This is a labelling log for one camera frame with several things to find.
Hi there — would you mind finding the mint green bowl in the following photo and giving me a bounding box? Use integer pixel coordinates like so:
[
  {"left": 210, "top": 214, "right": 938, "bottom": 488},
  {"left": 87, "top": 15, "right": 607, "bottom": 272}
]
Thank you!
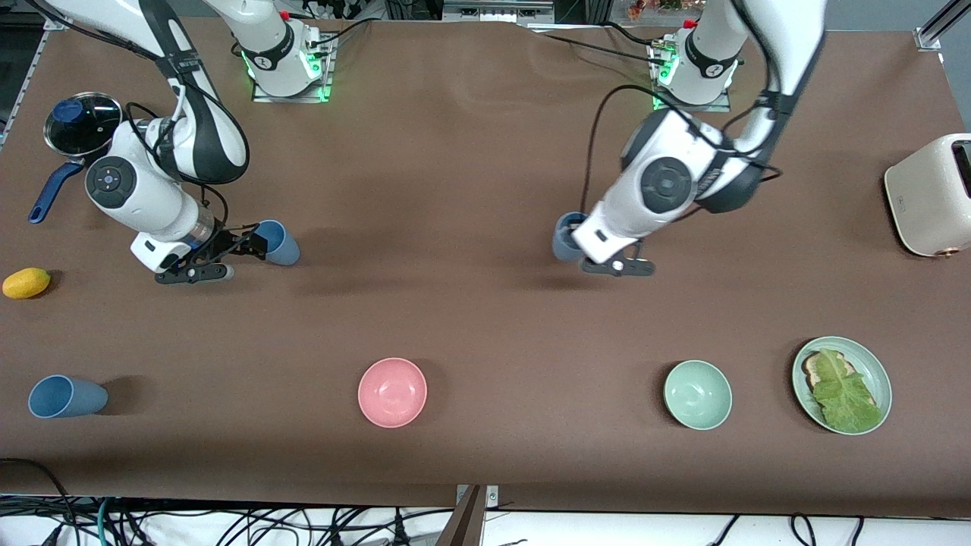
[{"left": 664, "top": 359, "right": 734, "bottom": 431}]

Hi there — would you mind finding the aluminium frame profile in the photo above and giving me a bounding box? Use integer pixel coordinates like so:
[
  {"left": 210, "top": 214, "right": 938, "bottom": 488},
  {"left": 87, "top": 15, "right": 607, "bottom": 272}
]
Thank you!
[{"left": 914, "top": 0, "right": 971, "bottom": 52}]

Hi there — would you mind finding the pink bowl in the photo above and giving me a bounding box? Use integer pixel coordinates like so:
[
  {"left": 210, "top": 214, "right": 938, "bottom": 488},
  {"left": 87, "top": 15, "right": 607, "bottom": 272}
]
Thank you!
[{"left": 357, "top": 357, "right": 428, "bottom": 428}]

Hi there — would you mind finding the small metal bracket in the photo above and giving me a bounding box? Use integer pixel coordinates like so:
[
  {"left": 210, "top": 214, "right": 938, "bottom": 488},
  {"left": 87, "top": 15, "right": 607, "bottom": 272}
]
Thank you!
[{"left": 455, "top": 484, "right": 500, "bottom": 510}]

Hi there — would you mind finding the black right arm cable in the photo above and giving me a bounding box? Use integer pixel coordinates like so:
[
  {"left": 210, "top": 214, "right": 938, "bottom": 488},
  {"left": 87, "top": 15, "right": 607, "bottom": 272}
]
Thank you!
[{"left": 121, "top": 76, "right": 253, "bottom": 228}]

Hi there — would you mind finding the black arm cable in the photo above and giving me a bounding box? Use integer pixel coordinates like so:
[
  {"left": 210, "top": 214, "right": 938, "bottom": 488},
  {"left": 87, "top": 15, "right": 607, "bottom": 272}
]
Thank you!
[
  {"left": 121, "top": 76, "right": 253, "bottom": 228},
  {"left": 583, "top": 83, "right": 784, "bottom": 221}
]

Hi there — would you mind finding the cream white toaster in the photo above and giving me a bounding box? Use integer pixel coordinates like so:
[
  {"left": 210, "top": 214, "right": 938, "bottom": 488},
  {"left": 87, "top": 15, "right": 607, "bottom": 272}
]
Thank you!
[{"left": 884, "top": 133, "right": 971, "bottom": 259}]

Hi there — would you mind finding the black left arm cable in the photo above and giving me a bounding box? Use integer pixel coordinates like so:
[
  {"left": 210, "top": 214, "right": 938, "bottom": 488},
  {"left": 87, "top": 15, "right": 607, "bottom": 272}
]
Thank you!
[{"left": 583, "top": 83, "right": 784, "bottom": 221}]

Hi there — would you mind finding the mint green plate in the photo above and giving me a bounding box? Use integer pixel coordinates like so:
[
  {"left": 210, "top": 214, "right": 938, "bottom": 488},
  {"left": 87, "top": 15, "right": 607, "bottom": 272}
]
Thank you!
[{"left": 792, "top": 336, "right": 893, "bottom": 436}]

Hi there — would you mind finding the blue plastic cup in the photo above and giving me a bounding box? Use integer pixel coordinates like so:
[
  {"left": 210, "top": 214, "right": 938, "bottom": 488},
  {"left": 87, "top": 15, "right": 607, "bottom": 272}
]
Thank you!
[
  {"left": 254, "top": 219, "right": 301, "bottom": 267},
  {"left": 551, "top": 212, "right": 591, "bottom": 263},
  {"left": 28, "top": 375, "right": 109, "bottom": 419}
]

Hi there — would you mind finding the yellow lemon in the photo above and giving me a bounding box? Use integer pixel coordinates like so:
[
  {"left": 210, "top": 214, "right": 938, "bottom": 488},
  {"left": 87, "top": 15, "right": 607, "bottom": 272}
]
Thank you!
[{"left": 2, "top": 267, "right": 52, "bottom": 300}]

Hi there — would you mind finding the steel pot with blue handle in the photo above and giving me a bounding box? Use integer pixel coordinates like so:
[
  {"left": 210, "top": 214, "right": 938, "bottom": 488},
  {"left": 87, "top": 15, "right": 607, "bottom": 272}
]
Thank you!
[{"left": 28, "top": 91, "right": 124, "bottom": 225}]

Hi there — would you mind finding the bread slice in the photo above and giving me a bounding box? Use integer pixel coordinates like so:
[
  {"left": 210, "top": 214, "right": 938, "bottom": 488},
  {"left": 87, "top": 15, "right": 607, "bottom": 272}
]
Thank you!
[{"left": 803, "top": 350, "right": 881, "bottom": 414}]

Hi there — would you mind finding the green lettuce leaf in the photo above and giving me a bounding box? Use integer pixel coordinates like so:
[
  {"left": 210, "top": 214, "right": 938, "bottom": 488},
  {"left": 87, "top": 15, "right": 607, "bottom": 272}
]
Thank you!
[{"left": 812, "top": 349, "right": 885, "bottom": 435}]

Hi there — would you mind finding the glass lid with blue knob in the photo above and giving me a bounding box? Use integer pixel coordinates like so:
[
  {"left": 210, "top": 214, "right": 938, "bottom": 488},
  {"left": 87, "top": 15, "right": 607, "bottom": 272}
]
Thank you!
[{"left": 44, "top": 92, "right": 123, "bottom": 158}]

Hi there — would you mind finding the brown beam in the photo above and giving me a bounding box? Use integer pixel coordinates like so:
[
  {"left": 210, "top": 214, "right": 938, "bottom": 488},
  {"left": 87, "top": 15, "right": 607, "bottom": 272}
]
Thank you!
[{"left": 434, "top": 485, "right": 486, "bottom": 546}]

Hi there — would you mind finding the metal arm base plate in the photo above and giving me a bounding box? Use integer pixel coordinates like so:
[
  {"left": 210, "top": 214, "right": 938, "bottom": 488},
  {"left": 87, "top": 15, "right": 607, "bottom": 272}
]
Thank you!
[
  {"left": 250, "top": 34, "right": 335, "bottom": 103},
  {"left": 647, "top": 38, "right": 735, "bottom": 113}
]

